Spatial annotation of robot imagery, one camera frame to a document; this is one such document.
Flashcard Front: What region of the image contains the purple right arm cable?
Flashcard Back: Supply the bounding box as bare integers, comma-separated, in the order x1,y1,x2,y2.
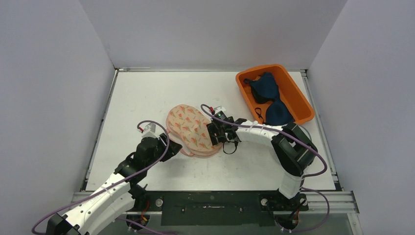
200,103,328,178

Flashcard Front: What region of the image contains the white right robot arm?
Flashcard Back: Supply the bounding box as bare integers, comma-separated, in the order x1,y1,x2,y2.
207,111,318,210

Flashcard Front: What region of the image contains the orange plastic bin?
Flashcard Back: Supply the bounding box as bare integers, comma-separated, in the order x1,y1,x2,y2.
235,64,315,126

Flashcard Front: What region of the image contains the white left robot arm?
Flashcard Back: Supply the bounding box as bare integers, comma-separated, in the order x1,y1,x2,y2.
46,134,182,235

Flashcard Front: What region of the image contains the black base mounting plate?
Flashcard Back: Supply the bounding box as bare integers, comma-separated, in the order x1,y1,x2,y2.
127,190,309,227

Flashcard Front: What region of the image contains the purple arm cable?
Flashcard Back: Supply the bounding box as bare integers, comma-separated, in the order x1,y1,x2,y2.
31,120,170,234
200,103,328,178

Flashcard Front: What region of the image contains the white mesh cylindrical laundry bag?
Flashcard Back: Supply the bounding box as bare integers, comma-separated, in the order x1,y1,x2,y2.
299,125,312,141

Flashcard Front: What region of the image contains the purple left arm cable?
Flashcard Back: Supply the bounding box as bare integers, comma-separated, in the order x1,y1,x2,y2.
31,120,170,234

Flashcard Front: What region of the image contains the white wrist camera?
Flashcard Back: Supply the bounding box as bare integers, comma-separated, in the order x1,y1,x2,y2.
214,106,226,113
141,123,157,138

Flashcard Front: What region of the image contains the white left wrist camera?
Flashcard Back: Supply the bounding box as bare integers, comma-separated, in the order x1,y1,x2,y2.
141,123,157,138

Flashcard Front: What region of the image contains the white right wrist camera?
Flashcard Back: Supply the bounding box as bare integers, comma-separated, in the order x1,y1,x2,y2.
214,106,226,113

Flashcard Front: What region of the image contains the pink carrot-print laundry bag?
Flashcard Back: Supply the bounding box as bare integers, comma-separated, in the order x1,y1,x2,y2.
165,104,222,158

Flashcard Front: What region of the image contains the navy blue bra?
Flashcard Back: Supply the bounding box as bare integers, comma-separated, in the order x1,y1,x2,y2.
243,72,294,126

